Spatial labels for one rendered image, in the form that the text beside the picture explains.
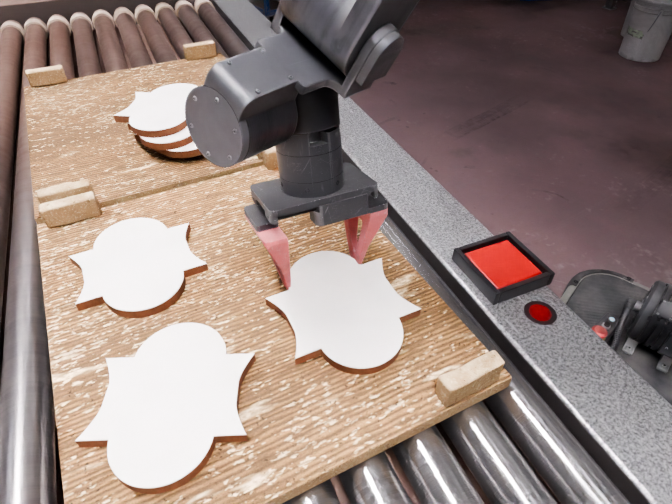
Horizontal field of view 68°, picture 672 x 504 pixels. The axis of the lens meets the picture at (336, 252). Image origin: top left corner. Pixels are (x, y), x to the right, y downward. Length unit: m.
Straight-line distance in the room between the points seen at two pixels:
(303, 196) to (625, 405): 0.33
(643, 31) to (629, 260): 2.19
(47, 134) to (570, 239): 1.86
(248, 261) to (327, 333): 0.14
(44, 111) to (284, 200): 0.58
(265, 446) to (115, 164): 0.46
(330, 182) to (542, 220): 1.87
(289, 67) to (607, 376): 0.38
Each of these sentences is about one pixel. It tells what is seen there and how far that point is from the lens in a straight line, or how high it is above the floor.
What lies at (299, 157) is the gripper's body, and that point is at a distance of 0.41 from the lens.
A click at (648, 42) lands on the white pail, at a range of 4.09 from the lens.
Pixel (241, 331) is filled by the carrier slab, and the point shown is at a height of 0.94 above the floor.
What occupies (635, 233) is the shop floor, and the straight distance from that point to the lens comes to 2.35.
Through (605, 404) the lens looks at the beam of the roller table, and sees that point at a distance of 0.50.
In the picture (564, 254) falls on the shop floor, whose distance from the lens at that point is 2.11.
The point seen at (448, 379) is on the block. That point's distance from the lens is 0.41.
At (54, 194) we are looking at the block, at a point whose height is 0.96.
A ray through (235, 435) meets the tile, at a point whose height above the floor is 0.95.
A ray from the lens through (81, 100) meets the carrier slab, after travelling 0.94.
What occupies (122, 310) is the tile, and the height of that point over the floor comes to 0.95.
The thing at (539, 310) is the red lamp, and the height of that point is 0.92.
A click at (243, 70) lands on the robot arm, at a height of 1.17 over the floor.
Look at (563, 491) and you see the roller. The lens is 0.46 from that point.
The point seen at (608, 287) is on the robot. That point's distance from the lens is 1.67.
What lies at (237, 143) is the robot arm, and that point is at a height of 1.13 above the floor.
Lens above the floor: 1.30
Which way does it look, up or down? 42 degrees down
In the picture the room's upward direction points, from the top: straight up
